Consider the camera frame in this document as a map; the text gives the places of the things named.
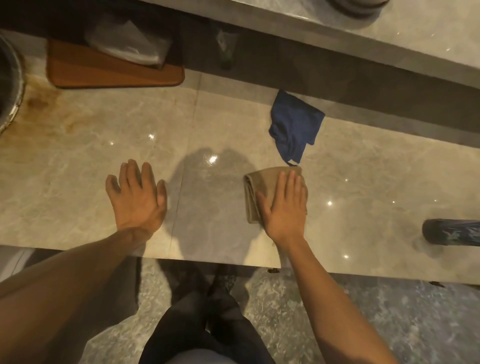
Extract beige cloth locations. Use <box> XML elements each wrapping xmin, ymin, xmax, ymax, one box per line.
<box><xmin>243</xmin><ymin>166</ymin><xmax>309</xmax><ymax>225</ymax></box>

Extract blue crumpled cloth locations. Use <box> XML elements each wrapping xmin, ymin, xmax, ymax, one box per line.
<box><xmin>268</xmin><ymin>89</ymin><xmax>326</xmax><ymax>167</ymax></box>

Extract brown wooden cutting board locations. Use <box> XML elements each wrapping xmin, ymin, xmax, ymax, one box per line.
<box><xmin>46</xmin><ymin>37</ymin><xmax>186</xmax><ymax>90</ymax></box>

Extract person's left hand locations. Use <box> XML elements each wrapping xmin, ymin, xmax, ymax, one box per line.
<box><xmin>105</xmin><ymin>159</ymin><xmax>169</xmax><ymax>236</ymax></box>

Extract person's black trousers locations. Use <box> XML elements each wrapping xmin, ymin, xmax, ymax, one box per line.
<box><xmin>138</xmin><ymin>262</ymin><xmax>277</xmax><ymax>364</ymax></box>

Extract dark round base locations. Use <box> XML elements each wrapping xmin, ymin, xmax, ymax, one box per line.
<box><xmin>324</xmin><ymin>0</ymin><xmax>391</xmax><ymax>19</ymax></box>

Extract white rounded object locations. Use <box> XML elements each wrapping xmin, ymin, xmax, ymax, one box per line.
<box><xmin>0</xmin><ymin>247</ymin><xmax>35</xmax><ymax>283</ymax></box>

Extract person's right hand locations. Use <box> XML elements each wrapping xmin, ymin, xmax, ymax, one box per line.
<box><xmin>256</xmin><ymin>170</ymin><xmax>309</xmax><ymax>251</ymax></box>

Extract round metal pot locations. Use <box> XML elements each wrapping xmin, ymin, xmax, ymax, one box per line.
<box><xmin>0</xmin><ymin>33</ymin><xmax>27</xmax><ymax>136</ymax></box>

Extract person's left forearm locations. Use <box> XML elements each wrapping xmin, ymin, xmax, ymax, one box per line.
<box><xmin>0</xmin><ymin>226</ymin><xmax>154</xmax><ymax>364</ymax></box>

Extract person's right forearm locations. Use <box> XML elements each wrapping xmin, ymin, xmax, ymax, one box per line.
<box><xmin>275</xmin><ymin>237</ymin><xmax>399</xmax><ymax>364</ymax></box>

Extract person's dark shoe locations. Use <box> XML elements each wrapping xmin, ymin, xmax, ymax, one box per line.
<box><xmin>207</xmin><ymin>264</ymin><xmax>238</xmax><ymax>298</ymax></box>

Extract clear plastic bag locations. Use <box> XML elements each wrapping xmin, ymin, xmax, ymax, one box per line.
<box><xmin>84</xmin><ymin>19</ymin><xmax>173</xmax><ymax>70</ymax></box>

